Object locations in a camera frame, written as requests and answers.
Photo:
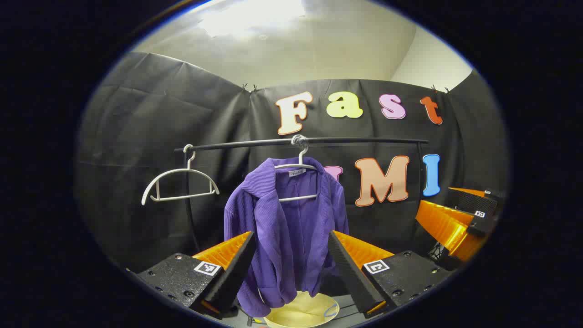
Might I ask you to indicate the white plastic hanger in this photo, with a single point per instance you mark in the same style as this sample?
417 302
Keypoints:
188 170

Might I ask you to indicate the black clothes rail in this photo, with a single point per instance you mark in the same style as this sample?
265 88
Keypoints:
364 140

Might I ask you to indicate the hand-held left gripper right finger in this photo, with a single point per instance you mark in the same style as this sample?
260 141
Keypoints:
353 278

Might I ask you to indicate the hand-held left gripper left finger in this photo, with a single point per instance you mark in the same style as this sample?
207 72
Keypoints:
234 278

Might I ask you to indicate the white hanger with taped hook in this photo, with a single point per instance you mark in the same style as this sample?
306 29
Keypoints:
298 197

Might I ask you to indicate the cream laundry hamper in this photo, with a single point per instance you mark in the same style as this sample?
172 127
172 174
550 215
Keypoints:
305 310

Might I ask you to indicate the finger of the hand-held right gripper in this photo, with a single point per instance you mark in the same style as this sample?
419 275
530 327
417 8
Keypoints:
480 223
471 200

